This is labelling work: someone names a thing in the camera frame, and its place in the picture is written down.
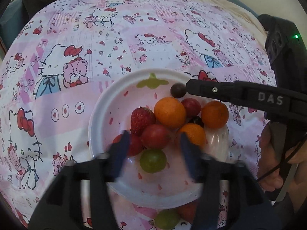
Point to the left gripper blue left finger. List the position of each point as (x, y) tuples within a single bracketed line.
[(117, 155)]

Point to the dark purple grape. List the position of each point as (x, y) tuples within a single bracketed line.
[(178, 90), (196, 120)]

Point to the green grape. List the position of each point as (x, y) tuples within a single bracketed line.
[(153, 160), (167, 219)]

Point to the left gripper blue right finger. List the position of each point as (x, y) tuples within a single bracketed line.
[(193, 158)]

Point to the red strawberry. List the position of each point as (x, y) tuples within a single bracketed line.
[(141, 117), (187, 212)]

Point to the blue orange cushion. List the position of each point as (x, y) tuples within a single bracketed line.
[(14, 18)]

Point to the small orange mandarin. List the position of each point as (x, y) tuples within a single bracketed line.
[(170, 112)]

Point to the red cherry tomato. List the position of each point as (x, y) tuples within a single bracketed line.
[(192, 107), (135, 145), (156, 136)]

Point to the pink Hello Kitty bedsheet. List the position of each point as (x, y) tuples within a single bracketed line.
[(73, 50)]

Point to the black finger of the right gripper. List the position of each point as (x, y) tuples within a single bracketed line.
[(231, 92)]

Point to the pink strawberry-print plate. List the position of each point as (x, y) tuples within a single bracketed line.
[(154, 173)]

